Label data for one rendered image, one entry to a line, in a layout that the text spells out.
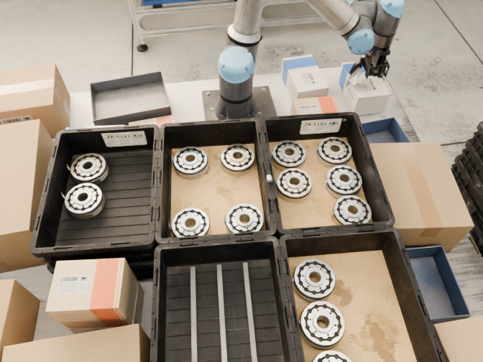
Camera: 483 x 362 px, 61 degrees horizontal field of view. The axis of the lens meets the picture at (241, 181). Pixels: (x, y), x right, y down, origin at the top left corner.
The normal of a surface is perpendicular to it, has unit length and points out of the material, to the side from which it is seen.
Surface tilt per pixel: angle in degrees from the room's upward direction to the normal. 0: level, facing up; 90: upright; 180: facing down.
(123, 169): 0
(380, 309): 0
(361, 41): 87
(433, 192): 0
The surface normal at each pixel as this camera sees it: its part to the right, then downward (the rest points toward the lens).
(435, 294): 0.00, -0.58
